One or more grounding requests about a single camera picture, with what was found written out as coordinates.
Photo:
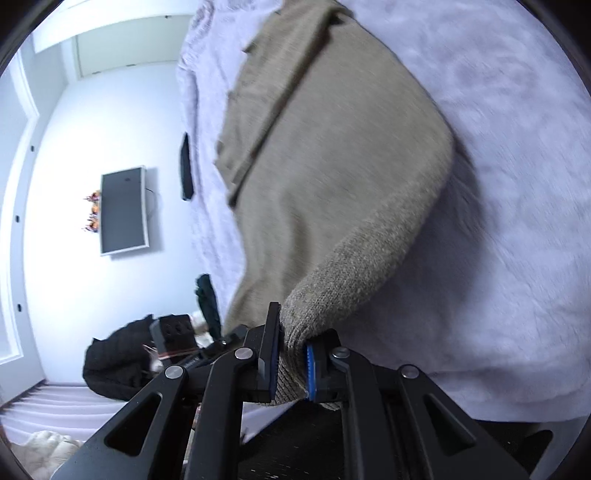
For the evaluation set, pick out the small colourful figurines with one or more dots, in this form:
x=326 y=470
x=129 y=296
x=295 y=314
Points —
x=94 y=217

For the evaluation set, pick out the black tablet case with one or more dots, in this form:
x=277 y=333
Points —
x=186 y=170

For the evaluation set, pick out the white-framed wall television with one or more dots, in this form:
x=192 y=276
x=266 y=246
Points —
x=123 y=212

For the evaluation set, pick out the brown knit sweater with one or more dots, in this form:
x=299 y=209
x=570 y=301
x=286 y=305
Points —
x=323 y=184

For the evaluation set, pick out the white crumpled cloth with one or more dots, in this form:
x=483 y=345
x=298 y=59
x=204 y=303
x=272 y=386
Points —
x=41 y=445

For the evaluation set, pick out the dark green folded clothes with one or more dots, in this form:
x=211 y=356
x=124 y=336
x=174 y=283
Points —
x=207 y=304

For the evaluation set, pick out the purple embossed blanket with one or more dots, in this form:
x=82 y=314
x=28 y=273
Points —
x=508 y=230

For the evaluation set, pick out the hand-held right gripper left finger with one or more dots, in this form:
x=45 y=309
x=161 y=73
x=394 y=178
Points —
x=276 y=364

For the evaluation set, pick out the white door frame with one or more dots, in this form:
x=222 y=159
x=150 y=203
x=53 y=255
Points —
x=18 y=184

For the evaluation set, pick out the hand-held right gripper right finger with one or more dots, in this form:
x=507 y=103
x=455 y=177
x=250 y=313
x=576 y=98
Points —
x=310 y=369

